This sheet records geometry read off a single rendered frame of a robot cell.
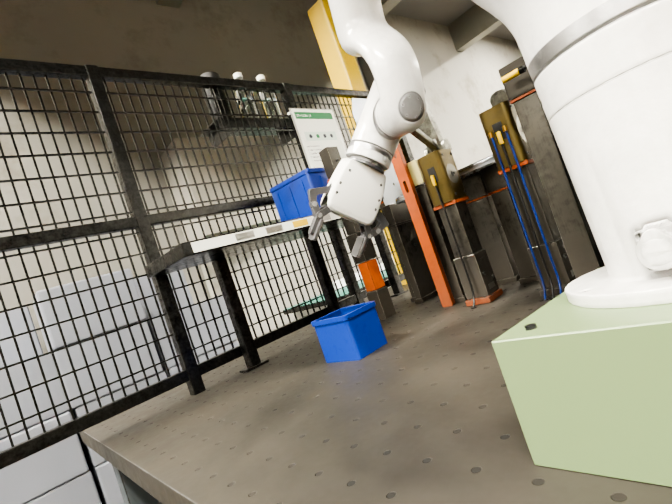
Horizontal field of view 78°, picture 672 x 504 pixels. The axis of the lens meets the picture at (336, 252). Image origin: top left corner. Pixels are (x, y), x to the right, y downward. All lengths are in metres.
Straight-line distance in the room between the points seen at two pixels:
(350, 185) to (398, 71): 0.20
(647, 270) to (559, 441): 0.13
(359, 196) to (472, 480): 0.51
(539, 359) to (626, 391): 0.05
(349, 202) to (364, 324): 0.25
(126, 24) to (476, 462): 4.17
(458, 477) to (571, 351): 0.14
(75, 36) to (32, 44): 0.31
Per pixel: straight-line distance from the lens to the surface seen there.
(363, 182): 0.76
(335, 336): 0.84
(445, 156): 0.98
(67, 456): 2.18
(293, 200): 1.20
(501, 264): 1.13
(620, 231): 0.37
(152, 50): 4.24
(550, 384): 0.33
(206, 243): 0.91
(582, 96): 0.37
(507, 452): 0.40
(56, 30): 4.09
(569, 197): 0.82
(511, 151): 0.86
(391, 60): 0.72
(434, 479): 0.39
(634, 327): 0.30
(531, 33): 0.40
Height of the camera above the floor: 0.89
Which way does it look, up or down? 1 degrees up
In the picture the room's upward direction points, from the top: 19 degrees counter-clockwise
